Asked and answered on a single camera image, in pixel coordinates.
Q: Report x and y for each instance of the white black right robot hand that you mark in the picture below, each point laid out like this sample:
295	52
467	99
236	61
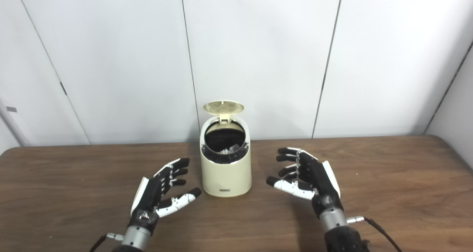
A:
321	181

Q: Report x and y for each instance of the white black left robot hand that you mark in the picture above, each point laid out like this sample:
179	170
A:
151	196

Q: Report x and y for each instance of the cream-colored round bin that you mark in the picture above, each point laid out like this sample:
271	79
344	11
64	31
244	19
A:
226	178

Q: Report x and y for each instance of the white paper ball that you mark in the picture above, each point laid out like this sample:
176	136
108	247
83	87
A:
231	148

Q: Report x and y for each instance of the cream round bin lid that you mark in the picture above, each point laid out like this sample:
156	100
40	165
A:
223	107

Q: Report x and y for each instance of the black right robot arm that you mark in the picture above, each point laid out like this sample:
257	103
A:
342	233

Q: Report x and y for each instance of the black bin liner bag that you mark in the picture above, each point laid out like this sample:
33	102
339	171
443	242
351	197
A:
221	135

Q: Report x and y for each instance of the small gray wall tag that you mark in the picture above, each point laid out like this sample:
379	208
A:
11	109

